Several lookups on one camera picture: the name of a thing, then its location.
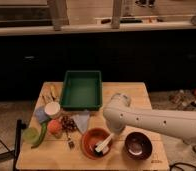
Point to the bunch of dark grapes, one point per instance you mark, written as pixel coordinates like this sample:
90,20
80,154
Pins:
68,124

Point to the black chair frame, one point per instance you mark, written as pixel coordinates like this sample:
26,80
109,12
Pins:
13,154

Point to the red bowl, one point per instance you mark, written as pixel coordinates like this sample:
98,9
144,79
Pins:
89,141

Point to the orange fruit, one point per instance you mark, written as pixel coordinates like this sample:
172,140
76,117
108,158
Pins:
54,127

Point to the white handled dish brush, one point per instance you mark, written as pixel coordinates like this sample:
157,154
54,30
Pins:
101,147

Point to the dark brown bowl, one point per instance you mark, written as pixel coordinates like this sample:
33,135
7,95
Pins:
138,146

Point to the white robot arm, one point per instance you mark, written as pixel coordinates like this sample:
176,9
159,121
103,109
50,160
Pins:
179,124

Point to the yellow banana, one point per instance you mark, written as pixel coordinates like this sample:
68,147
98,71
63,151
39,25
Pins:
53,92

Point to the light green cup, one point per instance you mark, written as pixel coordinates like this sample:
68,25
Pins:
30,135

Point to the grey triangular cloth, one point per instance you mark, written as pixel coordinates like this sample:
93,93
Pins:
81,120

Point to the green plastic tray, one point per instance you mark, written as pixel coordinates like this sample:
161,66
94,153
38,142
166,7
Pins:
82,90

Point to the white round lid jar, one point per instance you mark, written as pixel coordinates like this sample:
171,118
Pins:
52,109

